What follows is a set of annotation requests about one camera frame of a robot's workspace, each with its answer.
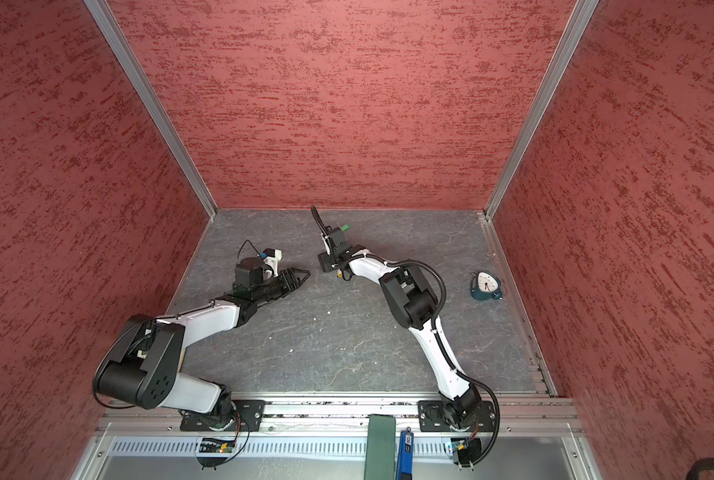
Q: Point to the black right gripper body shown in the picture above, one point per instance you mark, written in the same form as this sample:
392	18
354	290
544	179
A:
330	260

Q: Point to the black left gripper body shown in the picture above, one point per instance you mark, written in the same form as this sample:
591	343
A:
270	288

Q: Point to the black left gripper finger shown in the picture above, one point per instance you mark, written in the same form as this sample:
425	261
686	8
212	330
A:
293	270
292	281

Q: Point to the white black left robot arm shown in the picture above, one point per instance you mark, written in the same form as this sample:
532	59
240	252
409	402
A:
143	366

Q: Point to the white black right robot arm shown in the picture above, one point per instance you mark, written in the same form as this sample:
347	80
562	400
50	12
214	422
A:
415	294

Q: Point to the teal kitchen scale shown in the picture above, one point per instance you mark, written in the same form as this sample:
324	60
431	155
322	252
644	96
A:
485	287

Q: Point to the left circuit board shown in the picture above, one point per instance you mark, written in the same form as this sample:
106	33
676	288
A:
216	446

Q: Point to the circuit board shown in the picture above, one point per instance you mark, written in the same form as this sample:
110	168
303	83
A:
464	452
216	446

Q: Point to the dark green block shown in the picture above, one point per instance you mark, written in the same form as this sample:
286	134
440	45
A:
380	448

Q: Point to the blue device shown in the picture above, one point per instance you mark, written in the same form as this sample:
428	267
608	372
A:
404	463

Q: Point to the right circuit board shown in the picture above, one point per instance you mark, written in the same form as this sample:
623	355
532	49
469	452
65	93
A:
464	452

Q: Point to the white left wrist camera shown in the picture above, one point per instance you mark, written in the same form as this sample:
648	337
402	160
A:
271	258

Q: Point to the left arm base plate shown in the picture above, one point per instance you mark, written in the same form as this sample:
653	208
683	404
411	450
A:
237	415

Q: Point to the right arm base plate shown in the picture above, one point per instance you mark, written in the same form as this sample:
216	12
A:
434	417

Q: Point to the aluminium front rail frame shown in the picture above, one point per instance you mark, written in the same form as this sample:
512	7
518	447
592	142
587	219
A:
332	427

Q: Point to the left aluminium corner post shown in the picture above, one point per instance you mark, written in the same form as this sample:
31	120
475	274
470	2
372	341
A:
104	18

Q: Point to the aluminium corner post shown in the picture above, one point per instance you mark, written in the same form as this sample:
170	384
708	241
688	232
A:
573	32
104	18

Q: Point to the right aluminium corner post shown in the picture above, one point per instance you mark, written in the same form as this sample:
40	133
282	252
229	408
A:
573	32

